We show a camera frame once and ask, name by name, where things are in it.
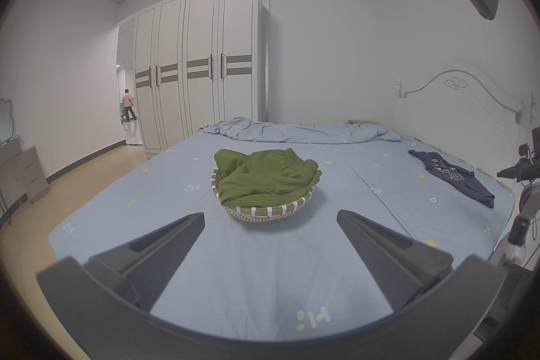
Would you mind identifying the green shorts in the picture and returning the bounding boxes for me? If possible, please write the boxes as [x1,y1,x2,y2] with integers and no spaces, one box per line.
[214,147,323,209]

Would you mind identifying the round woven basket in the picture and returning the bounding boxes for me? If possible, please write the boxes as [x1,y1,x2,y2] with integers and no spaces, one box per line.
[210,166,316,222]

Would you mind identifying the pale blue quilt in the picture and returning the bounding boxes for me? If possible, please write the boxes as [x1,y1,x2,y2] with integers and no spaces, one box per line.
[199,117,402,145]

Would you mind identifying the white wardrobe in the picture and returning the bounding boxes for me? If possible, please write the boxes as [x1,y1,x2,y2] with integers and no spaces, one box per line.
[134,0,268,154]

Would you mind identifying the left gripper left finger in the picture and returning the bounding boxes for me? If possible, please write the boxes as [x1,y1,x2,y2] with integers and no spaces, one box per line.
[84,213,206,314]

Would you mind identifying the person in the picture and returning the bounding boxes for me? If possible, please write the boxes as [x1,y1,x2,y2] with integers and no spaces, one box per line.
[121,88,138,123]

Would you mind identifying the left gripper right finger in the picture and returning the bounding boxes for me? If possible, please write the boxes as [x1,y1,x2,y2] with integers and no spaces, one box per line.
[336,210,454,313]

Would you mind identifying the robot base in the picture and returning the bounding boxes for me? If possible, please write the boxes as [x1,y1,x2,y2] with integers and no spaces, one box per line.
[474,223,540,348]

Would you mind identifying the grey dressing table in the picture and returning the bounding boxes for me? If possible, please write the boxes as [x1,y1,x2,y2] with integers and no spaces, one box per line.
[0,98,26,226]

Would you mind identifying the dark blue T-shirt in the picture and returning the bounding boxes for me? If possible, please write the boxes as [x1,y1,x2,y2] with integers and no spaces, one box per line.
[408,149,495,209]

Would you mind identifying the grey chest of drawers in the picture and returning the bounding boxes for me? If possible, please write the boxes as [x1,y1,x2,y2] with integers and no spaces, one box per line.
[19,144,50,204]

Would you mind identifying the bed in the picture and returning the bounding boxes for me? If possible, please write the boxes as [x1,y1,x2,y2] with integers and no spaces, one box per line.
[48,67,530,341]

